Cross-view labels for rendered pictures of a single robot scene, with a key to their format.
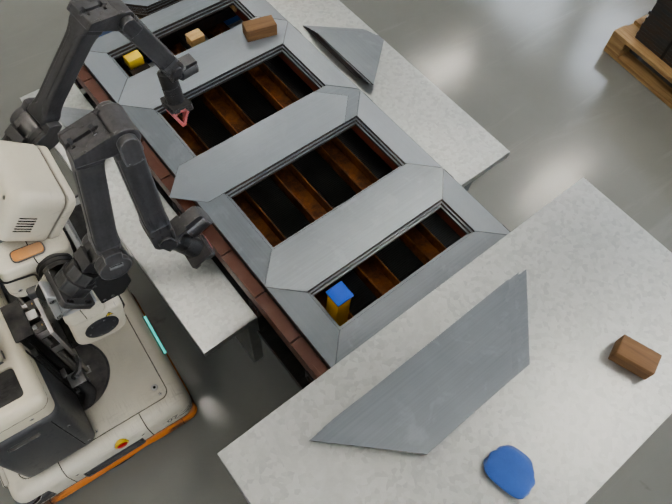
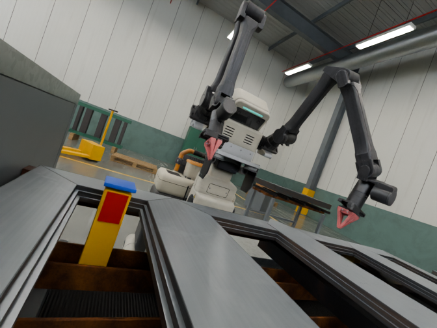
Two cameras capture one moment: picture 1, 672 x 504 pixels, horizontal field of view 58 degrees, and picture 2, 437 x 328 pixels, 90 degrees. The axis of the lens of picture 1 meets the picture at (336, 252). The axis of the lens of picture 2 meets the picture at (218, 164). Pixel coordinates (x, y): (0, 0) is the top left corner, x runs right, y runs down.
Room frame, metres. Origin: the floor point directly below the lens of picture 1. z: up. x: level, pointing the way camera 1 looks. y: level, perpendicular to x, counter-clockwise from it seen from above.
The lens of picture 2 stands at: (1.06, -0.40, 1.00)
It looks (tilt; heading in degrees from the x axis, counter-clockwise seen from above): 1 degrees down; 108
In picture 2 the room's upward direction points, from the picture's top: 20 degrees clockwise
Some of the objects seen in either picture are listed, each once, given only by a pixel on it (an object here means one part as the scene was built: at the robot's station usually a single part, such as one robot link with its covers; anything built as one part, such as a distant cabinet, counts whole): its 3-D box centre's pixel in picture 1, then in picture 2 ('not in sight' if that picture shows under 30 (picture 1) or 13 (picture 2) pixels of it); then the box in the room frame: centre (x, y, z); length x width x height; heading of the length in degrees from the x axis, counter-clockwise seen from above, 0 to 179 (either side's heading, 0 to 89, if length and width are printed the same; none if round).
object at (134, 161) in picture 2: not in sight; (135, 163); (-2.93, 4.79, 0.07); 1.20 x 0.80 x 0.14; 37
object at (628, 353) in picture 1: (634, 357); not in sight; (0.58, -0.77, 1.07); 0.10 x 0.06 x 0.05; 62
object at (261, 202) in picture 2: not in sight; (258, 200); (0.51, 5.94, 0.29); 0.62 x 0.43 x 0.57; 146
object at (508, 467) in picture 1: (511, 469); not in sight; (0.27, -0.45, 1.07); 0.12 x 0.10 x 0.03; 58
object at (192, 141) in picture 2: not in sight; (193, 150); (-3.31, 8.86, 0.98); 1.00 x 0.49 x 1.95; 40
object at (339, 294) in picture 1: (339, 294); (119, 187); (0.75, -0.02, 0.88); 0.06 x 0.06 x 0.02; 44
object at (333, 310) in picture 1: (337, 308); (103, 232); (0.75, -0.02, 0.78); 0.05 x 0.05 x 0.19; 44
